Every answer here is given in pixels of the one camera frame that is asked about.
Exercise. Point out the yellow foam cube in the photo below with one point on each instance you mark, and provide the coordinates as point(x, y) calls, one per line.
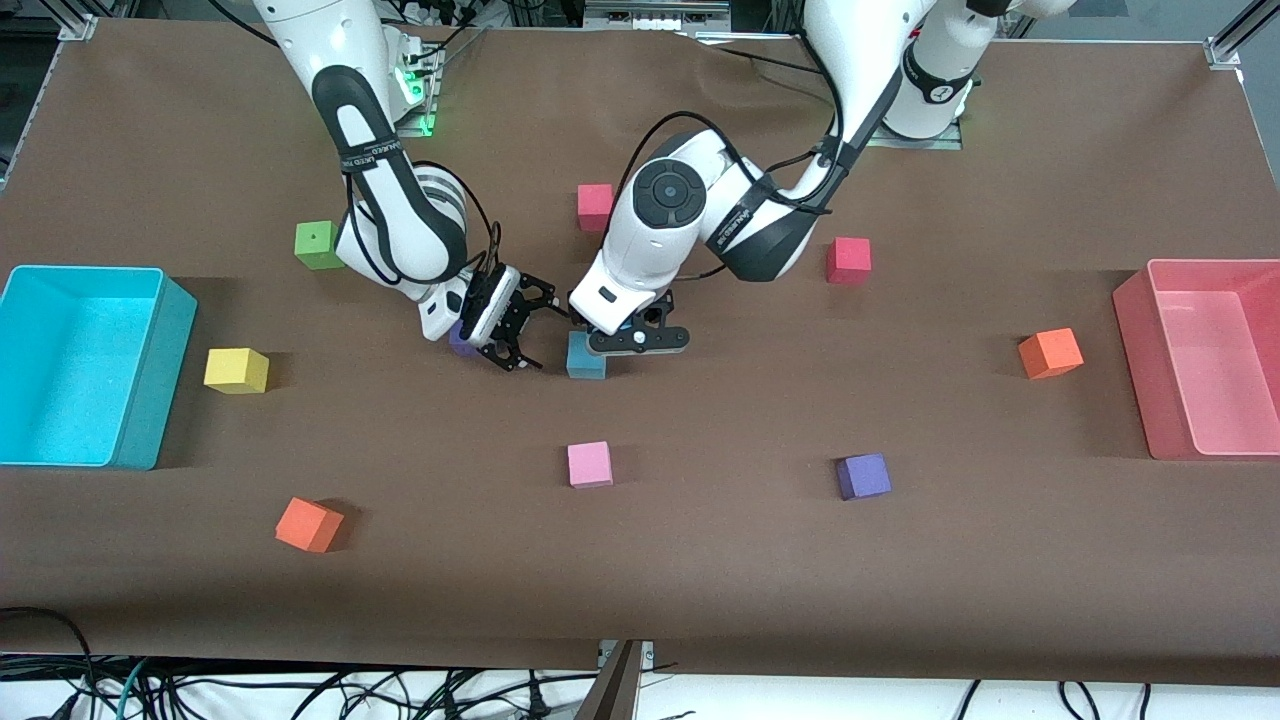
point(236, 370)

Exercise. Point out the pink foam cube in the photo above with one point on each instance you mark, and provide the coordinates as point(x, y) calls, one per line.
point(589, 464)

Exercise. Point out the purple foam cube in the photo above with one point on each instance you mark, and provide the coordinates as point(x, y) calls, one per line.
point(460, 342)
point(863, 476)

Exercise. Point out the brown table cover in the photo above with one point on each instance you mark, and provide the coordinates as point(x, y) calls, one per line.
point(700, 560)

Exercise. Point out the grey power strip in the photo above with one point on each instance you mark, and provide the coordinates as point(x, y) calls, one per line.
point(650, 18)

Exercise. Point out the aluminium frame profile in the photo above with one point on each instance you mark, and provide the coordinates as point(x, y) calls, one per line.
point(1228, 40)

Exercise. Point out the silver corner bracket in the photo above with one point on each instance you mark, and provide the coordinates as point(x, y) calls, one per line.
point(78, 27)

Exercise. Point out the dark metal beam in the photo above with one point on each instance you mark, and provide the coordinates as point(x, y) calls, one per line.
point(615, 695)

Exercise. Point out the green foam cube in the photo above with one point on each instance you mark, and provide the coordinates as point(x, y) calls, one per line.
point(315, 245)

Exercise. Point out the pink plastic bin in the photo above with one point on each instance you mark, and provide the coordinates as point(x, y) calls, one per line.
point(1220, 370)

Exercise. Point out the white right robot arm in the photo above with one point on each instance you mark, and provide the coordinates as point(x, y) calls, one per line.
point(320, 30)

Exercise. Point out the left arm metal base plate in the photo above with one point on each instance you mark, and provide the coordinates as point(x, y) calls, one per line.
point(940, 143)

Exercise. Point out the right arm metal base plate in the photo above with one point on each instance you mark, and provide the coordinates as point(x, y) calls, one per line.
point(428, 110)

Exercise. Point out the cyan plastic bin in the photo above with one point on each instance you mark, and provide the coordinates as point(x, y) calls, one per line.
point(70, 380)

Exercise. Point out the silver table bracket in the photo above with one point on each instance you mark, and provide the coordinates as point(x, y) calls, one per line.
point(646, 655)

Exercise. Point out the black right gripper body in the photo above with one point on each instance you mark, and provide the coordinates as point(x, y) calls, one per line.
point(503, 316)

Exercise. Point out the red foam cube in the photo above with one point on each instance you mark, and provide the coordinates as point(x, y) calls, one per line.
point(848, 260)
point(593, 207)

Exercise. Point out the orange foam cube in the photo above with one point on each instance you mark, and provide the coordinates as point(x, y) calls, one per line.
point(309, 524)
point(1050, 353)

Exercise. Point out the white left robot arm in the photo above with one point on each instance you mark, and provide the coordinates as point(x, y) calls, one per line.
point(860, 50)

